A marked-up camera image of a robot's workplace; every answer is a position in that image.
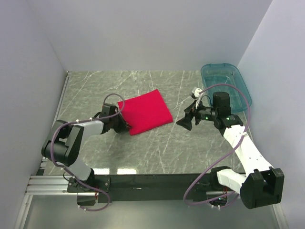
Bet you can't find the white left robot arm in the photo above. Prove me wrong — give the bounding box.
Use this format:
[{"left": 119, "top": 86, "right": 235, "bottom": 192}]
[{"left": 41, "top": 103, "right": 131, "bottom": 192}]

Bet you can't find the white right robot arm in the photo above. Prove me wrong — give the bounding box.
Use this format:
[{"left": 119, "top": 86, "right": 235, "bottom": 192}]
[{"left": 177, "top": 88, "right": 285, "bottom": 209}]

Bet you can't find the teal plastic basin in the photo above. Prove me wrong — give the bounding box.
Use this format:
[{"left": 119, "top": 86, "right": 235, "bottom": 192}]
[{"left": 201, "top": 63, "right": 252, "bottom": 114}]

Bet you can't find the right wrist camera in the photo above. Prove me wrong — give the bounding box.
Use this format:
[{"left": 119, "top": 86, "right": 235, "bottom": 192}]
[{"left": 190, "top": 87, "right": 203, "bottom": 109}]

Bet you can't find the red t shirt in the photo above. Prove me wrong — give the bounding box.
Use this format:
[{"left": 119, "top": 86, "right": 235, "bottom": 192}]
[{"left": 118, "top": 89, "right": 173, "bottom": 135}]

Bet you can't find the left aluminium side rail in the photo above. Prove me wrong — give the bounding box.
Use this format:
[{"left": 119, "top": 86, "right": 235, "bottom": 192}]
[{"left": 43, "top": 71, "right": 72, "bottom": 167}]

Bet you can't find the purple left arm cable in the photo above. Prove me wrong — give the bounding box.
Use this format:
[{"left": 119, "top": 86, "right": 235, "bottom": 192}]
[{"left": 51, "top": 93, "right": 126, "bottom": 212}]

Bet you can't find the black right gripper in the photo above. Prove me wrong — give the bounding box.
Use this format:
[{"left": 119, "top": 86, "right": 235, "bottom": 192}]
[{"left": 176, "top": 99, "right": 218, "bottom": 130}]

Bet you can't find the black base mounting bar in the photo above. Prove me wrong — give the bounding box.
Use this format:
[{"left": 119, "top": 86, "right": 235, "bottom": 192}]
[{"left": 66, "top": 173, "right": 239, "bottom": 207}]

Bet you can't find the aluminium frame rail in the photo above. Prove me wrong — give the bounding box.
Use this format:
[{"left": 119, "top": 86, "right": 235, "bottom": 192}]
[{"left": 25, "top": 173, "right": 72, "bottom": 196}]

